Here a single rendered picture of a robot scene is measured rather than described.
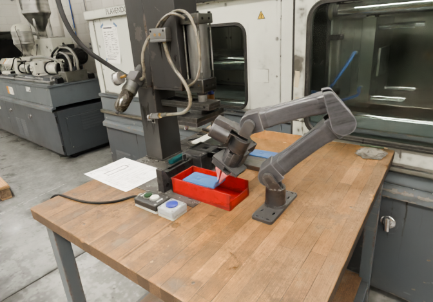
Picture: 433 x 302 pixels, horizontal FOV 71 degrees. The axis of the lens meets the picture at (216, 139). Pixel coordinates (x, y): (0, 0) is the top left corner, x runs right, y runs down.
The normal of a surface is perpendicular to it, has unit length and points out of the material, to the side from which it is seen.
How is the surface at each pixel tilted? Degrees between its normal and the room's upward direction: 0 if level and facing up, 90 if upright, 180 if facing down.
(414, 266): 90
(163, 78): 90
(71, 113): 90
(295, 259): 0
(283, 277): 0
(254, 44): 90
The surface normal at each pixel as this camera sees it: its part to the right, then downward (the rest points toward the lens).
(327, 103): -0.25, 0.33
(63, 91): 0.77, 0.17
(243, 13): -0.63, 0.29
